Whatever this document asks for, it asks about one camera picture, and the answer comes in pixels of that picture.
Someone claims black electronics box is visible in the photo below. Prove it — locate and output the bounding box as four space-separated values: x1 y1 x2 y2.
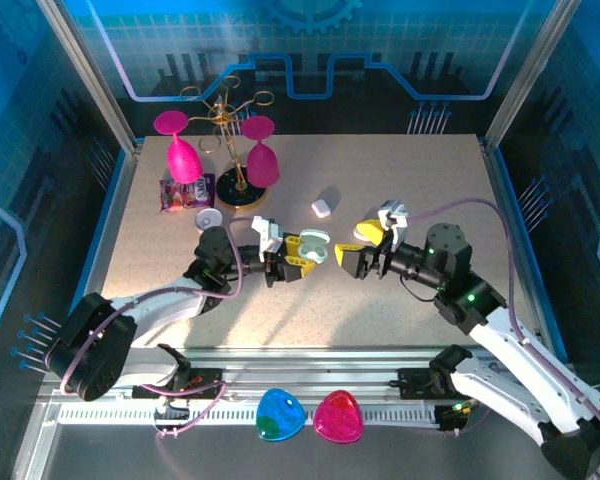
435 402 474 432

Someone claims purple snack bag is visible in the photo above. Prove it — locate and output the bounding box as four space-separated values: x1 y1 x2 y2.
158 173 216 214

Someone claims blue triangular plastic dish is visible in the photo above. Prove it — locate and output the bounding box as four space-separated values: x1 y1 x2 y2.
256 387 306 444

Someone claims pink wine glass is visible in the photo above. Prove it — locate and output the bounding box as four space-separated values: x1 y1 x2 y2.
153 110 204 185
239 115 280 190

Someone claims gold wine glass rack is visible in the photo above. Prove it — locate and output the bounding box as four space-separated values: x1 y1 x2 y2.
178 74 276 212

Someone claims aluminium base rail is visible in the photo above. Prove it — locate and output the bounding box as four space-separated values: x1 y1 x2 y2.
42 344 581 406

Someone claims white slotted cable duct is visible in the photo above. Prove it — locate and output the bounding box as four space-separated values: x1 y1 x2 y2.
57 405 441 427

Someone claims pink triangular plastic dish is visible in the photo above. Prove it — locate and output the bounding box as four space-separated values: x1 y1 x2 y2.
313 389 365 445

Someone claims pale green round charging case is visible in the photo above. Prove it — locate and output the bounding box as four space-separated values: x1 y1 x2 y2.
297 228 331 265

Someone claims small tin can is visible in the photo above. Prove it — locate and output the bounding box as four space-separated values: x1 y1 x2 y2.
194 207 225 232

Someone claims aluminium frame post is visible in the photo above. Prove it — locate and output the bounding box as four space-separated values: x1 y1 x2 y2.
34 0 144 154
481 0 584 154

